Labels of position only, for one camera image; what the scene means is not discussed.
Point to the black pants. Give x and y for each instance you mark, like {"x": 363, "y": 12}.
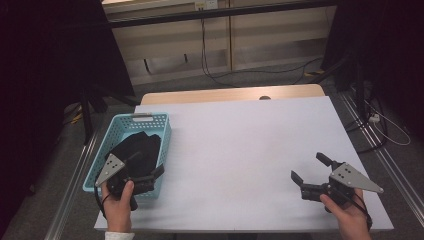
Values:
{"x": 143, "y": 146}

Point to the white power plug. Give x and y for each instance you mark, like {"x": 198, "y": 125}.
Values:
{"x": 375, "y": 117}

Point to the dark round table grommet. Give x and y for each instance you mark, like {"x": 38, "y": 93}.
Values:
{"x": 265, "y": 97}

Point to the person's left hand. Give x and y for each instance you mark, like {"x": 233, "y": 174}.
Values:
{"x": 118, "y": 213}

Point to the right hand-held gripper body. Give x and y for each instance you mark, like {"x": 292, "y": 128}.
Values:
{"x": 346, "y": 176}

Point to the white wall socket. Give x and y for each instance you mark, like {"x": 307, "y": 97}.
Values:
{"x": 206, "y": 4}

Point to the person's right hand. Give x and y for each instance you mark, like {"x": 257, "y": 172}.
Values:
{"x": 351, "y": 220}

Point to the black horizontal bar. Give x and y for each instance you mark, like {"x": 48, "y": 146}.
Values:
{"x": 216, "y": 13}

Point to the black metal stand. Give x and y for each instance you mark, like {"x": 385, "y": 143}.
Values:
{"x": 359, "y": 93}

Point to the aluminium floor rail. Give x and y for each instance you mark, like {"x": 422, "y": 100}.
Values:
{"x": 71, "y": 188}
{"x": 393, "y": 168}

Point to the yellow floor tape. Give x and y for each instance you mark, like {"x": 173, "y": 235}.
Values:
{"x": 77, "y": 118}
{"x": 315, "y": 72}

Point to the large black curtain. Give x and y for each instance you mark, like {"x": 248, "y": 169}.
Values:
{"x": 50, "y": 66}

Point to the black tripod stand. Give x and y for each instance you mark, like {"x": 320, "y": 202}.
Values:
{"x": 87, "y": 120}

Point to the white table cover sheet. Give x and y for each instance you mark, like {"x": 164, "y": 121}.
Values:
{"x": 233, "y": 150}

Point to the light blue plastic basket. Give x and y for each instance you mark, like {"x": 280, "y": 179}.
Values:
{"x": 100, "y": 160}

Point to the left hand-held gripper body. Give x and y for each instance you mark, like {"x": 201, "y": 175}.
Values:
{"x": 111, "y": 166}

